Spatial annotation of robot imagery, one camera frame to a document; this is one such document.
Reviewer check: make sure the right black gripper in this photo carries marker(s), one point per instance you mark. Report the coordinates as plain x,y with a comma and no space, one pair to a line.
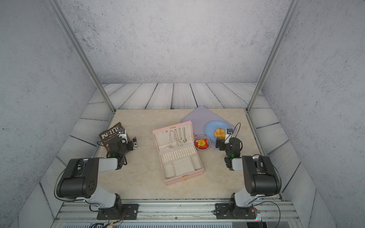
223,144

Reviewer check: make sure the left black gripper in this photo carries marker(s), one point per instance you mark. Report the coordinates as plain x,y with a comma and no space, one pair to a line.
131,147

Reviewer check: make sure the pink jewelry box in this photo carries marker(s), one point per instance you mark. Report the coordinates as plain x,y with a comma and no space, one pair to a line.
179,158

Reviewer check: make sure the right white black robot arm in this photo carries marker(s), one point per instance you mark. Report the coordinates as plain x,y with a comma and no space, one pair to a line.
260,176

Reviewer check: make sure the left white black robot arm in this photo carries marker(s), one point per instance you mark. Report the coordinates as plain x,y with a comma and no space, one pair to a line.
79,180

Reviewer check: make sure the yellow bread roll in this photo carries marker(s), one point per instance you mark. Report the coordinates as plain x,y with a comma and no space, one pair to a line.
220,133

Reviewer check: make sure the red yellow snack packet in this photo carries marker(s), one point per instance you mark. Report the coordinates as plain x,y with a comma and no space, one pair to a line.
201,144

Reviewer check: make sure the blue plate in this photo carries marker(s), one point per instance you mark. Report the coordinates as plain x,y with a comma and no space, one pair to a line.
210,128

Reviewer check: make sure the purple bowl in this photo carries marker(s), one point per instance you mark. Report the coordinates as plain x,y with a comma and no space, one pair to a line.
202,137

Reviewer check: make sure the brown kettle chips bag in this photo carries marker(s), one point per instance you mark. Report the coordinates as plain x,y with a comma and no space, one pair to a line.
110,136

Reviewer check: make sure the lavender cutting board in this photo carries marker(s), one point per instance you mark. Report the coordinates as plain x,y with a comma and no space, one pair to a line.
200,117

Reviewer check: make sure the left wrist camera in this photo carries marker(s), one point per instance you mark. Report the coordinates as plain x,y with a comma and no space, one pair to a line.
122,133

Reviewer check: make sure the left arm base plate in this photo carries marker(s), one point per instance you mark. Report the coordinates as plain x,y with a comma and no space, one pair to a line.
128,211

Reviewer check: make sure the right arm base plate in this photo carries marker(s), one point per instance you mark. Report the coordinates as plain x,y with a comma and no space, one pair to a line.
226,211

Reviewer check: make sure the aluminium mounting rail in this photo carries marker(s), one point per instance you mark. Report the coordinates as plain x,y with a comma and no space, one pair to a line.
180,213

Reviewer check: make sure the right metal frame post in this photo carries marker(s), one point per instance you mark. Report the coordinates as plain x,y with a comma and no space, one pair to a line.
274,51

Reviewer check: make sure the metal frame post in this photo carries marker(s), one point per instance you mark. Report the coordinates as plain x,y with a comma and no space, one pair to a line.
274,51
62,20

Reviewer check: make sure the left metal frame post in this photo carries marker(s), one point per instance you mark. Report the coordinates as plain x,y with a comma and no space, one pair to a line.
62,20

